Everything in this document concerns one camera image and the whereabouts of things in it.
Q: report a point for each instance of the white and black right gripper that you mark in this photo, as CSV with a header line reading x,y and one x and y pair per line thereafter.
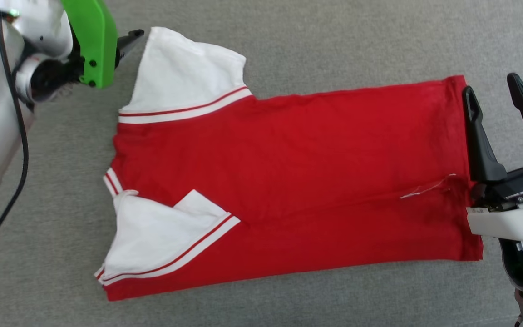
x,y
515,218

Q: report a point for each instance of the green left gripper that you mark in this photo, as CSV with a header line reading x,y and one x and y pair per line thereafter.
x,y
93,41

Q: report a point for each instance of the red and white polo shirt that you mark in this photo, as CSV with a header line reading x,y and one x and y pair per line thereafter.
x,y
288,159

